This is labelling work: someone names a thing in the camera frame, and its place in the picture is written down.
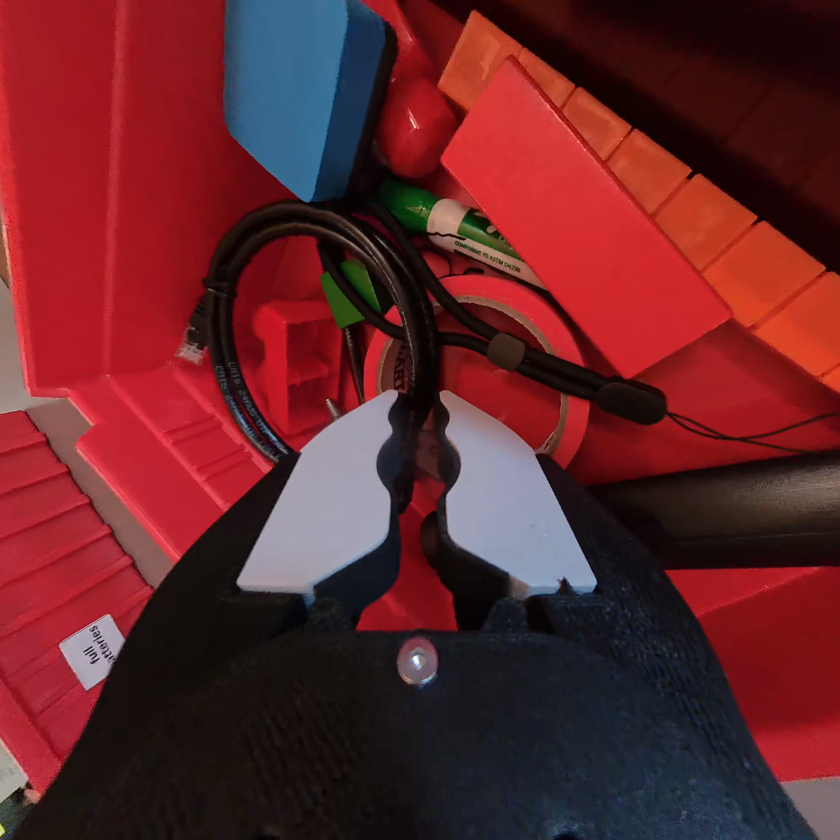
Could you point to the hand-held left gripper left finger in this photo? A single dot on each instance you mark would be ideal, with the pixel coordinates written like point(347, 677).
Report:
point(315, 499)

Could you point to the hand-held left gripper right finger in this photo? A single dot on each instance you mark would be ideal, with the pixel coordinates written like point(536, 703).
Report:
point(512, 499)

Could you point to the red tape roll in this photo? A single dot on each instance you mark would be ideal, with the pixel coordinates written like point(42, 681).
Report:
point(499, 289)

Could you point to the red plastic bin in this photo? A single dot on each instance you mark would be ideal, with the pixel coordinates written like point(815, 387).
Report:
point(98, 197)
point(52, 538)

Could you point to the small metal screw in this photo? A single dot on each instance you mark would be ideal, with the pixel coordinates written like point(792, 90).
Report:
point(333, 409)

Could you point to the green marker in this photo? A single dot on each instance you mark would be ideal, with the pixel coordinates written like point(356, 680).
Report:
point(459, 226)

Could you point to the red rectangular block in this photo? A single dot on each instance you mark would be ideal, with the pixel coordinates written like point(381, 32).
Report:
point(577, 216)

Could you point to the row of orange blocks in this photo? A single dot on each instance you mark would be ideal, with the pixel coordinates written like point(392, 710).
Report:
point(702, 216)

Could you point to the red ball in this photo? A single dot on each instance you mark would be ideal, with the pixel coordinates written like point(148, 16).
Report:
point(410, 128)

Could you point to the blue whiteboard eraser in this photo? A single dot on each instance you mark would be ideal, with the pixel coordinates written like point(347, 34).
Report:
point(289, 85)

